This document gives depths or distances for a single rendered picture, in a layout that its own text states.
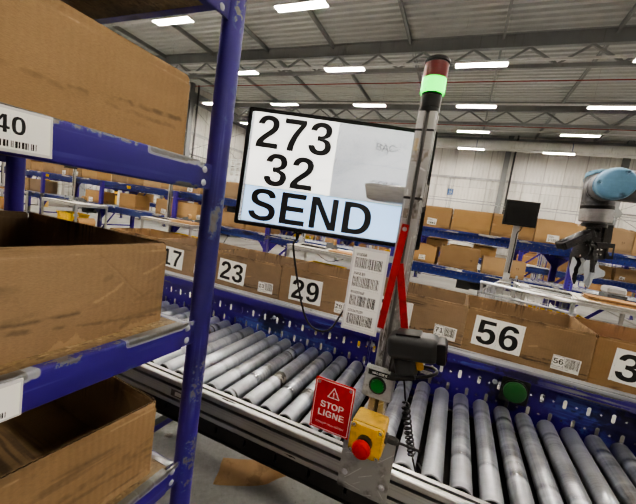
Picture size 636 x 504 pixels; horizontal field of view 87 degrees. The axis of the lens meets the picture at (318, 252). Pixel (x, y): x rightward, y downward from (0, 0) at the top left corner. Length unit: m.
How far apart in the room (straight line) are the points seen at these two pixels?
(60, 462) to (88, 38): 0.40
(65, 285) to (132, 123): 0.17
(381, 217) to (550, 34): 13.70
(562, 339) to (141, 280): 1.29
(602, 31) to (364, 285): 14.08
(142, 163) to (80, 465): 0.32
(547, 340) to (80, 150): 1.37
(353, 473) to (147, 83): 0.87
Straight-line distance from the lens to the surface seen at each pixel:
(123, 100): 0.41
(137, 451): 0.53
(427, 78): 0.82
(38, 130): 0.33
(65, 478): 0.48
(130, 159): 0.37
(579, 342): 1.44
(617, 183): 1.28
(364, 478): 0.95
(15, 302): 0.38
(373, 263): 0.77
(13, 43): 0.37
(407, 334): 0.73
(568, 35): 14.45
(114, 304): 0.43
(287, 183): 0.88
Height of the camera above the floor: 1.30
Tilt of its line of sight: 6 degrees down
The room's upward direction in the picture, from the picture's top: 8 degrees clockwise
